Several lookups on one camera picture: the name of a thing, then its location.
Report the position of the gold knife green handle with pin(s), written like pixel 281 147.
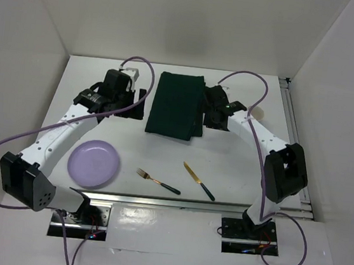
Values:
pixel 198 181

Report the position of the aluminium front table rail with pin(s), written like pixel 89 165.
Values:
pixel 159 202

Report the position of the dark green cloth placemat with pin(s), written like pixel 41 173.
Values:
pixel 176 110

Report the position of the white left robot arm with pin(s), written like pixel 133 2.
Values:
pixel 25 175

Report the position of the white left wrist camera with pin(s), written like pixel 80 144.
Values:
pixel 133 73

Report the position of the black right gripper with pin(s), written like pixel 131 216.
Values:
pixel 207 121

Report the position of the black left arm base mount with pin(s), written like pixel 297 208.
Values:
pixel 93 224

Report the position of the gold fork green handle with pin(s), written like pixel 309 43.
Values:
pixel 146 176

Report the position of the lilac plastic plate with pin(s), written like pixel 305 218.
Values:
pixel 93 164

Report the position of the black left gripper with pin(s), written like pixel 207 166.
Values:
pixel 136 112

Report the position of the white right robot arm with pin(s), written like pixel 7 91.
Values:
pixel 283 165

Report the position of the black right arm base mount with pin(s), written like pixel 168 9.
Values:
pixel 236 240

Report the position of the aluminium right side rail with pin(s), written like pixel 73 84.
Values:
pixel 304 196

